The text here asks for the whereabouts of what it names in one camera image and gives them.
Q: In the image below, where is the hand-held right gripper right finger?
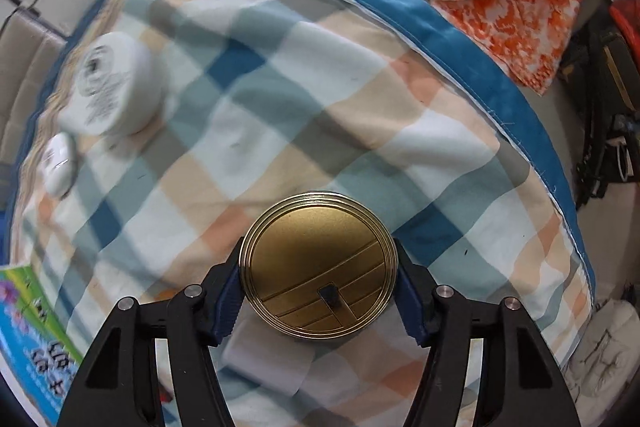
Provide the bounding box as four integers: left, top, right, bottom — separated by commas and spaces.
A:
392, 239, 583, 427

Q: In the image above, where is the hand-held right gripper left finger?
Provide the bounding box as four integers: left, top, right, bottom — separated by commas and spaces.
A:
56, 247, 251, 427

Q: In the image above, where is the white cylinder cap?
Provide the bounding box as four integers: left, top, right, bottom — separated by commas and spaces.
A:
222, 319, 313, 398

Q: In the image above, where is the round gold tin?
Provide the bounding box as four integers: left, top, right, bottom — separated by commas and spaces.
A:
240, 191, 399, 338

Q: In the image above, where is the printed cardboard box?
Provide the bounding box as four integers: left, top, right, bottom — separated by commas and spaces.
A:
0, 263, 85, 427

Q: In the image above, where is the small white round container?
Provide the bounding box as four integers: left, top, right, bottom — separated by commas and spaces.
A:
40, 132, 78, 198

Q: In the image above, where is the white jar with printed lid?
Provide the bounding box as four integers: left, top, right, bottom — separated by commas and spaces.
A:
59, 32, 168, 138

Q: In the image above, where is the white quilted cushion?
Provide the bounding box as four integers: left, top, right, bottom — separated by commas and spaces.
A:
562, 299, 640, 408

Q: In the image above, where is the plaid blanket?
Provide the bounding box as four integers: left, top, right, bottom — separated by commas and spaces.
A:
10, 0, 596, 427

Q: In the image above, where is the black bag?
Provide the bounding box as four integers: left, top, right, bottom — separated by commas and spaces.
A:
560, 7, 640, 208

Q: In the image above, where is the grey padded chair cushion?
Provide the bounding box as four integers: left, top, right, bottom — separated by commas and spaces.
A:
0, 9, 68, 158

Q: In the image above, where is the red bag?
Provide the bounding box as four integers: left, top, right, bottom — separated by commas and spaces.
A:
609, 0, 640, 38

